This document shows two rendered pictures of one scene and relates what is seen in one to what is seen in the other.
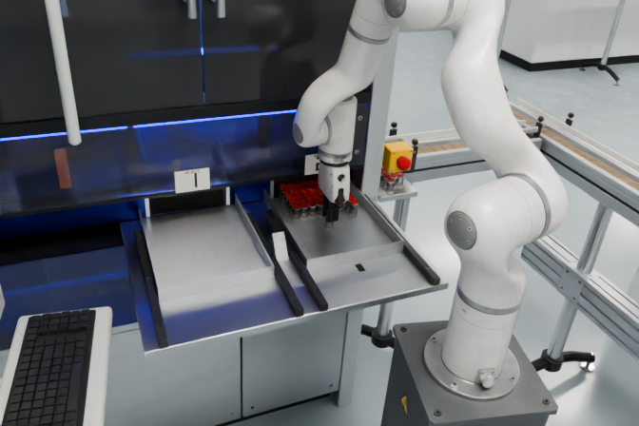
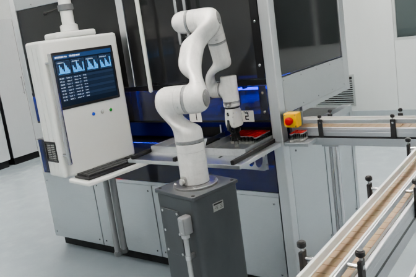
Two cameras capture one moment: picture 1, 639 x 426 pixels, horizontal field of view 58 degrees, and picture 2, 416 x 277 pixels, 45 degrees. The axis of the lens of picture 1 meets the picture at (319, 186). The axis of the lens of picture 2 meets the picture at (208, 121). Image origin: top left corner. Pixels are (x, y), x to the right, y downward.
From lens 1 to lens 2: 2.17 m
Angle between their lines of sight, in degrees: 59
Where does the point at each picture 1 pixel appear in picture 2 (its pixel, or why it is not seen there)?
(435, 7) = (177, 23)
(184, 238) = not seen: hidden behind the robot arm
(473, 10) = (195, 23)
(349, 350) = (288, 251)
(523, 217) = (168, 94)
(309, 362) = (265, 248)
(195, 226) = not seen: hidden behind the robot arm
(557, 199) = (188, 91)
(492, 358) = (182, 170)
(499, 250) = (158, 106)
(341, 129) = (223, 89)
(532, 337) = not seen: outside the picture
